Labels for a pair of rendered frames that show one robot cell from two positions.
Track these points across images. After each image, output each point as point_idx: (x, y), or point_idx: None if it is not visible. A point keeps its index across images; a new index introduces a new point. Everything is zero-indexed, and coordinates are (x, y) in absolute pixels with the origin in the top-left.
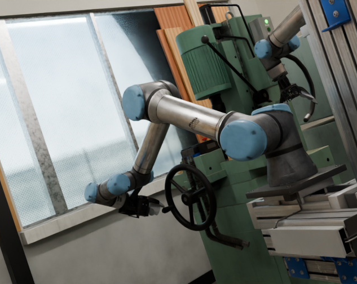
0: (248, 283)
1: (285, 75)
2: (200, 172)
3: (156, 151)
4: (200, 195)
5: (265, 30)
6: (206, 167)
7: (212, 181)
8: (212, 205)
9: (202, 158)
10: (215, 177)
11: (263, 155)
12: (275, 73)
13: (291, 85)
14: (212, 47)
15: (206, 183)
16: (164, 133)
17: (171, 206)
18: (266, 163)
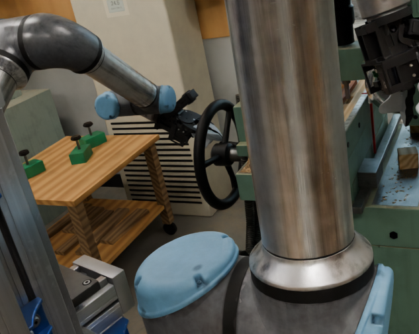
0: None
1: (365, 30)
2: (196, 141)
3: (116, 92)
4: (237, 160)
5: None
6: (241, 128)
7: (238, 156)
8: (201, 194)
9: (235, 112)
10: (245, 151)
11: (243, 182)
12: (359, 11)
13: (374, 62)
14: None
15: (193, 162)
16: (99, 80)
17: (232, 144)
18: (246, 197)
